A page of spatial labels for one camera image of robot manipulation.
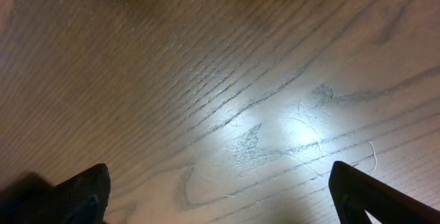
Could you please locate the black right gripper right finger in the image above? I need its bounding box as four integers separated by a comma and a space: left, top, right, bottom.
329, 161, 439, 223

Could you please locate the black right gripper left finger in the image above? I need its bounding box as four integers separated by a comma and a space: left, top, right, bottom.
1, 164, 111, 224

